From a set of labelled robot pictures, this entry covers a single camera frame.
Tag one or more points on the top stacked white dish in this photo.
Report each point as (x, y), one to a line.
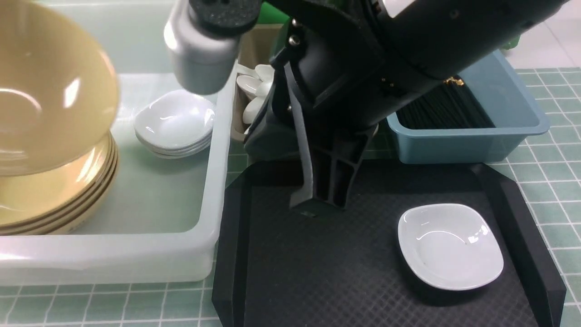
(176, 120)

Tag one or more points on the black chopsticks bundle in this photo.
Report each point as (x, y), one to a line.
(451, 105)

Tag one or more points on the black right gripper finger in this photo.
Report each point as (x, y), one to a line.
(329, 162)

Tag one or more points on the pile of white soup spoons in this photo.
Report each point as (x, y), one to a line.
(255, 84)

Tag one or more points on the white dish on tray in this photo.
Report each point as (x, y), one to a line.
(449, 246)

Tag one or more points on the grey wrist camera housing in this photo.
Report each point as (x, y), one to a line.
(203, 39)

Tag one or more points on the stacked white dish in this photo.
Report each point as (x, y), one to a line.
(176, 120)
(195, 148)
(173, 156)

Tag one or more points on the brown plastic spoon bin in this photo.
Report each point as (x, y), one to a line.
(255, 49)

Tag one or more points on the large translucent white plastic bin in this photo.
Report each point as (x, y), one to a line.
(160, 220)

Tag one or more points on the blue plastic chopstick bin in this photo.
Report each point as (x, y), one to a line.
(514, 113)

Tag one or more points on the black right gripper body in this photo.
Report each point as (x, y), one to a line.
(340, 81)

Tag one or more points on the black plastic serving tray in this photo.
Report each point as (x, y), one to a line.
(279, 268)

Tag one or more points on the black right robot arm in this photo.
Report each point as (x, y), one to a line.
(483, 25)

